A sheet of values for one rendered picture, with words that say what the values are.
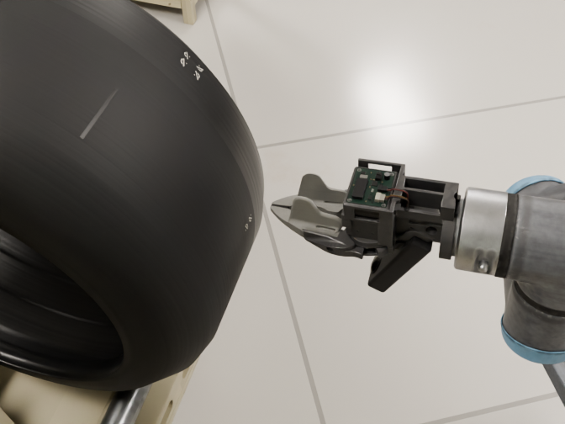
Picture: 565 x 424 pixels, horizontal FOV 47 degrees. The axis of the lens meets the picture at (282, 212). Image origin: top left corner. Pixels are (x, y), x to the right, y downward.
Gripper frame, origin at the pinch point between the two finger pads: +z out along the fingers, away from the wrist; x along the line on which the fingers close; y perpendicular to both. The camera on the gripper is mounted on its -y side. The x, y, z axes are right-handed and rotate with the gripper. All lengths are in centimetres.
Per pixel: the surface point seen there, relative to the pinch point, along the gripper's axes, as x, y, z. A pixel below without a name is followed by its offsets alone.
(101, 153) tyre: 11.2, 18.4, 11.9
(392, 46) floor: -202, -121, 25
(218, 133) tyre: -1.5, 10.2, 6.8
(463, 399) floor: -43, -127, -27
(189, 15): -190, -104, 118
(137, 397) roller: 15.7, -29.0, 21.2
